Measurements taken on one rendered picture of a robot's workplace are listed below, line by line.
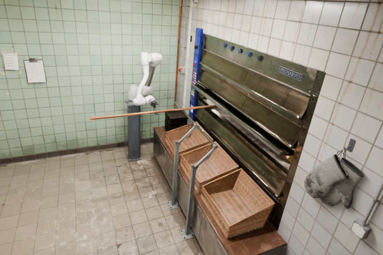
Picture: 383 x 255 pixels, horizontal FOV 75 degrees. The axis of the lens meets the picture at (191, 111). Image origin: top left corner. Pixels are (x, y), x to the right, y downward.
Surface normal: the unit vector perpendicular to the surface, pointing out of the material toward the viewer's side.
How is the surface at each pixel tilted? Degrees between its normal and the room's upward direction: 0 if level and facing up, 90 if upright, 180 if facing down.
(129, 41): 90
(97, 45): 90
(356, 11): 90
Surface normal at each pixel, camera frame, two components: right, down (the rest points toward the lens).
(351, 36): -0.91, 0.09
